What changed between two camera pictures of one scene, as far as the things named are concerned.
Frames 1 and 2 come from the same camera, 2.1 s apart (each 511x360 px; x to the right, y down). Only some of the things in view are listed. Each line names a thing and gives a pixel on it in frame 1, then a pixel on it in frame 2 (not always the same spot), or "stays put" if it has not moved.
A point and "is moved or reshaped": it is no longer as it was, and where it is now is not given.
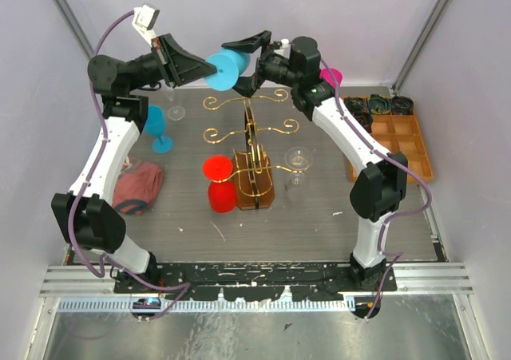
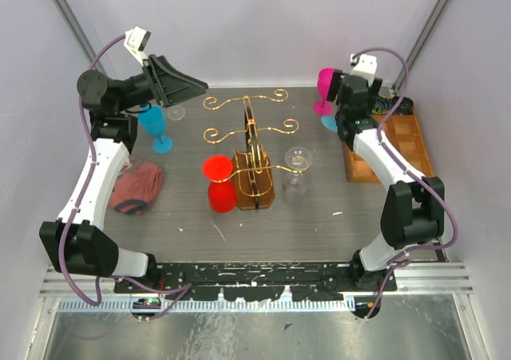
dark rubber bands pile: [363, 108] stays put
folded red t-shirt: [136, 186] stays put
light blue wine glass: [155, 126] stays put
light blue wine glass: [230, 64] is moved or reshaped
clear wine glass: [175, 112] stays put
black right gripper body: [274, 69] → [334, 85]
